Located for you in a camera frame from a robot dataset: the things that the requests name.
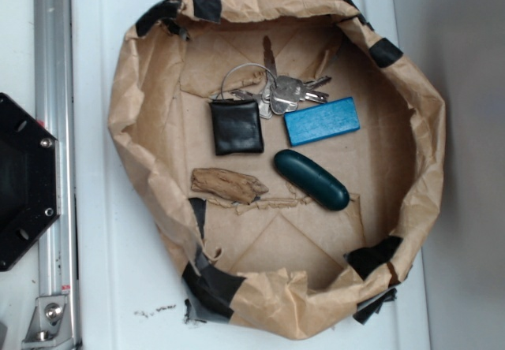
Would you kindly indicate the brown paper bag tray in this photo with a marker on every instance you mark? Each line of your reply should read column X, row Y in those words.
column 283, row 263

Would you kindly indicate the metal corner bracket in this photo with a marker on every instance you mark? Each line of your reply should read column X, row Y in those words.
column 50, row 326

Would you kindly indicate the black leather key pouch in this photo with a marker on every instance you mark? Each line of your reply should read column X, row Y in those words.
column 236, row 127

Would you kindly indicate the blue wooden block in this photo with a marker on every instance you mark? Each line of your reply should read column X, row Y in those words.
column 321, row 122

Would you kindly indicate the dark green plastic pickle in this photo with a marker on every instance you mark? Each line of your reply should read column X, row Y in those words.
column 312, row 179

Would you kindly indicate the silver key bunch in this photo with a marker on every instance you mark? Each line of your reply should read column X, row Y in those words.
column 281, row 94

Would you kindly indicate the aluminium extrusion rail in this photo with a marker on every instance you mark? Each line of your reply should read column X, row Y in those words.
column 58, row 269

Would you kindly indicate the brown driftwood piece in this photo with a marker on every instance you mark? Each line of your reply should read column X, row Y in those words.
column 227, row 184

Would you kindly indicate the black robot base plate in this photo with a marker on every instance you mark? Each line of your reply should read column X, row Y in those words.
column 29, row 189

